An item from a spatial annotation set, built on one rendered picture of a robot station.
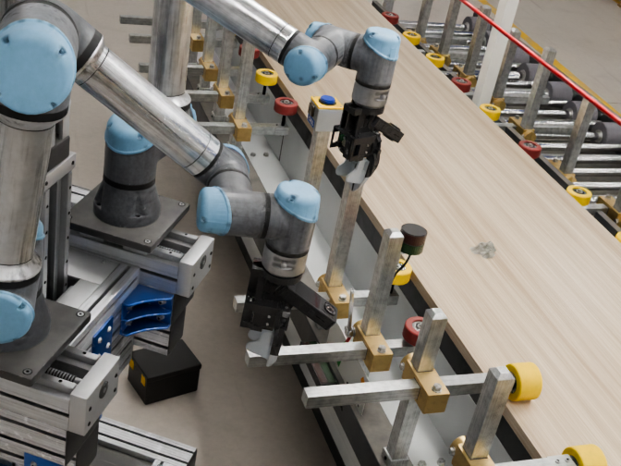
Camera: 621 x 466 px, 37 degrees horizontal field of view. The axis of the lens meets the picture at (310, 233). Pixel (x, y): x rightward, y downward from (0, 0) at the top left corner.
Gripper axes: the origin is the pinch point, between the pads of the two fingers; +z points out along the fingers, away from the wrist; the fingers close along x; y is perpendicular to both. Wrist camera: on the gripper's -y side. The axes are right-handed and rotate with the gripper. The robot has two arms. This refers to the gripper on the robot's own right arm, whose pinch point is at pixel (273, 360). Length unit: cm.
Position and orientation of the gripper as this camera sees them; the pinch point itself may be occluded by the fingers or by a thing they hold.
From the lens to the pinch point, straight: 171.3
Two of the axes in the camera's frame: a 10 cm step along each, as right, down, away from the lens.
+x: -0.6, 5.1, -8.6
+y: -9.8, -2.0, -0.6
